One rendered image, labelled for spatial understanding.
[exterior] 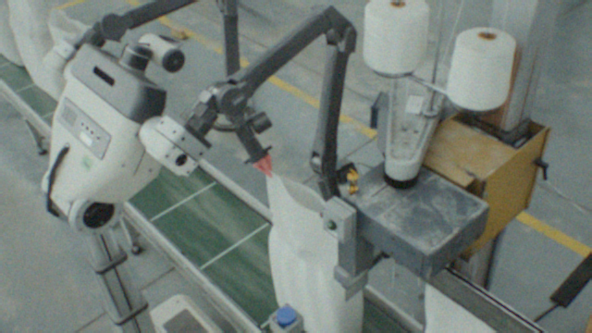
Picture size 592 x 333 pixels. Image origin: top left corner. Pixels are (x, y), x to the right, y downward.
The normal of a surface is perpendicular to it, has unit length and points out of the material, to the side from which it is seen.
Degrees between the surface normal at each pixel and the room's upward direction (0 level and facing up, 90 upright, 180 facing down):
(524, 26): 90
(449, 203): 0
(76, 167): 50
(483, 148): 0
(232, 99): 75
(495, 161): 0
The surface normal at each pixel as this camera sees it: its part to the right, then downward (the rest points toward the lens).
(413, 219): -0.05, -0.77
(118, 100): -0.60, -0.14
